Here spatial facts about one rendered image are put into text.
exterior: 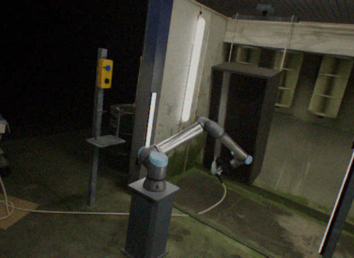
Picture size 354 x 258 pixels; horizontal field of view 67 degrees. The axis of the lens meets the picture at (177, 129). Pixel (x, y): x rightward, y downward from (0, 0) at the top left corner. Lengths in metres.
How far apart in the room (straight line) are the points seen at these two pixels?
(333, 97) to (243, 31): 1.41
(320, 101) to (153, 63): 2.07
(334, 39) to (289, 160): 1.57
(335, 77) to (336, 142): 0.87
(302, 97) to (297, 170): 1.01
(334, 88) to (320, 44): 0.54
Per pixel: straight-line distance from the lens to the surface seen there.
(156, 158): 2.07
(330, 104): 3.67
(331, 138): 4.03
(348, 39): 3.64
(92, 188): 3.00
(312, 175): 3.86
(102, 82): 2.58
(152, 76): 2.83
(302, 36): 3.71
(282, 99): 3.79
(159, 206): 2.13
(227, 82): 3.11
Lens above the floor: 1.68
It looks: 15 degrees down
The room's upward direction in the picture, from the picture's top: 9 degrees clockwise
